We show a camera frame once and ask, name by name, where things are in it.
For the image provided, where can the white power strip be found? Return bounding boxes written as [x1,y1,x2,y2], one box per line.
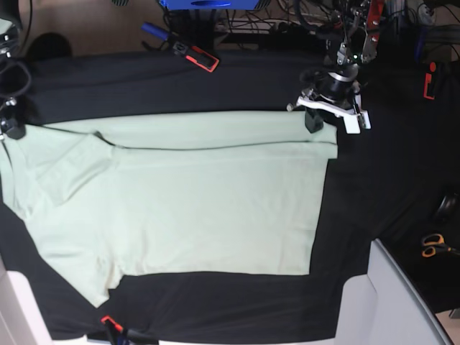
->
[269,21,298,35]

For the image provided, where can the blue cylinder right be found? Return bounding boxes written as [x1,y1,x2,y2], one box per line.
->
[414,27,426,63]

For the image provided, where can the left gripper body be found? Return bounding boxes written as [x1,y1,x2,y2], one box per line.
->
[300,66,362,111]

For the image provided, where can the blue box top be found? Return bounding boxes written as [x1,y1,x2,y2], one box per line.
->
[160,0,271,11]

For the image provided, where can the red black clamp top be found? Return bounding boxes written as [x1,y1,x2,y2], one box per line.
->
[172,42,220,73]

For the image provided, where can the red black clamp bottom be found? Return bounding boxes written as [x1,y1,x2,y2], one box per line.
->
[100,316,159,345]

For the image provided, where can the red black clamp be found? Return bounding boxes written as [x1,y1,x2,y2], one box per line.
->
[172,42,220,73]
[100,316,159,345]

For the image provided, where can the black round object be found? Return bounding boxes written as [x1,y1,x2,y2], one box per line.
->
[433,192,459,224]

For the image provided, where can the red clamp right edge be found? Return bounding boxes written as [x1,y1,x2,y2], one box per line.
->
[423,62,437,100]

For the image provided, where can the orange handled scissors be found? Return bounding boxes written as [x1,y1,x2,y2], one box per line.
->
[421,233,459,258]

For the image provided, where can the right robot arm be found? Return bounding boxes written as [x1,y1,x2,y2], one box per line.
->
[1,1,32,140]

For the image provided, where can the blue handle tool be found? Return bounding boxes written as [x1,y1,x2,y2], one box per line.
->
[141,22,170,41]

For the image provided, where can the pale green T-shirt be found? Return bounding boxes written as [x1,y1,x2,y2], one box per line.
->
[1,111,338,306]

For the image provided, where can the white furniture left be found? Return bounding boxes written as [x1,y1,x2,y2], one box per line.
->
[1,260,53,345]

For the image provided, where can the grey white furniture right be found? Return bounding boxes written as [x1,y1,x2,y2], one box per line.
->
[334,240,452,345]

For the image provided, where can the black table cloth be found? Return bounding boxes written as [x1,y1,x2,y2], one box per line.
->
[1,51,459,344]

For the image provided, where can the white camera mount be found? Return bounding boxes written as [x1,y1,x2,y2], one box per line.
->
[287,93,372,134]

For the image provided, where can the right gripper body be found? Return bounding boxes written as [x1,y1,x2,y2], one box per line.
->
[1,96,38,132]

